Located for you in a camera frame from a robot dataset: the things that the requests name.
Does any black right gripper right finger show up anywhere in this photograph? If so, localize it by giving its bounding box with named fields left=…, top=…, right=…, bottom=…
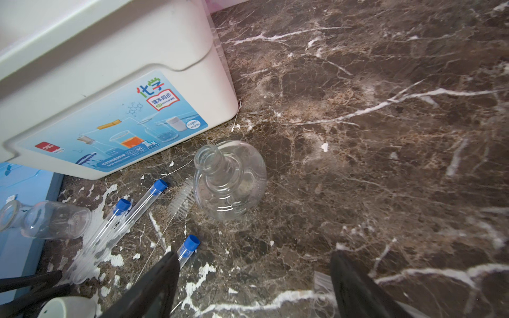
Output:
left=330, top=250, right=411, bottom=317

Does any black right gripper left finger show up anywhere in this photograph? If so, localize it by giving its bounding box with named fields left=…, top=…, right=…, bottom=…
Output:
left=102, top=252, right=180, bottom=317

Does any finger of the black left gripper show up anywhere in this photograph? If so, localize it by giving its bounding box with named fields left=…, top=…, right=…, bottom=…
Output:
left=0, top=270, right=63, bottom=293

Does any blue-capped test tube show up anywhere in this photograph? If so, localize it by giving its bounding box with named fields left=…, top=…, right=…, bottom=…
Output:
left=64, top=179, right=168, bottom=284
left=177, top=235, right=201, bottom=269
left=82, top=199, right=131, bottom=254

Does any blue plastic bin lid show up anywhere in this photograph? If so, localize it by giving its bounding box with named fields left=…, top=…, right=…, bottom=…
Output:
left=1, top=162, right=63, bottom=278

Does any clear plastic test tube rack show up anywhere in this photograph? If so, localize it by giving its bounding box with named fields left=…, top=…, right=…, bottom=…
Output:
left=308, top=272, right=340, bottom=318

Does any small clear glass bottle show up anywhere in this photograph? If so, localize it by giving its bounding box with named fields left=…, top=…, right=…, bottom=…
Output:
left=1, top=200, right=92, bottom=240

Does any white test tube brush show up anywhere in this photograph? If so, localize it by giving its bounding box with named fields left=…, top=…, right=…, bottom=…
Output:
left=134, top=176, right=196, bottom=283

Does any clear round-bottom flask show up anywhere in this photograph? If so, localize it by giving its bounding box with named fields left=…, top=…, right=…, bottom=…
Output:
left=194, top=140, right=267, bottom=221

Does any white plastic storage bin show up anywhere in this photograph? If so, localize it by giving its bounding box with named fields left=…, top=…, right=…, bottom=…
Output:
left=1, top=1, right=238, bottom=180

